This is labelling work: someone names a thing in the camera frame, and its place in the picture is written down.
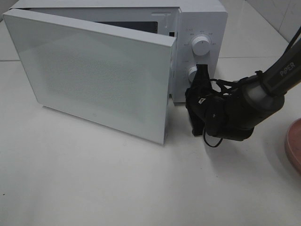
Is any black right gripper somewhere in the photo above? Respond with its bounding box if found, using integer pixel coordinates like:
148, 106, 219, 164
185, 64, 225, 136

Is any white microwave door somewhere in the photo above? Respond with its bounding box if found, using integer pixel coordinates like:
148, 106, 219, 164
3, 9, 176, 144

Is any pink round plate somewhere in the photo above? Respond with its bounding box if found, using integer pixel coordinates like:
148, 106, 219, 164
285, 118, 301, 174

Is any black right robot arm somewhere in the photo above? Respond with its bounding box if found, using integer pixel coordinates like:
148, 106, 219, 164
185, 31, 301, 141

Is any lower white timer knob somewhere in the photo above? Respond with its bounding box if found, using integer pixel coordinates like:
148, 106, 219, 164
188, 66, 198, 83

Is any upper white power knob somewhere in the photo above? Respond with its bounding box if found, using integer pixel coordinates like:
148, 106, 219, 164
191, 35, 211, 56

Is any white microwave oven body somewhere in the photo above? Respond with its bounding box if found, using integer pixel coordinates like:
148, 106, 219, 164
8, 0, 228, 103

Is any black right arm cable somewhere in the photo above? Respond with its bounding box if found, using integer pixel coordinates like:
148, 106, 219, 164
202, 80, 245, 148

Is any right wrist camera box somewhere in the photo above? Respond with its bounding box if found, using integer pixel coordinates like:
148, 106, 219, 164
205, 126, 254, 141

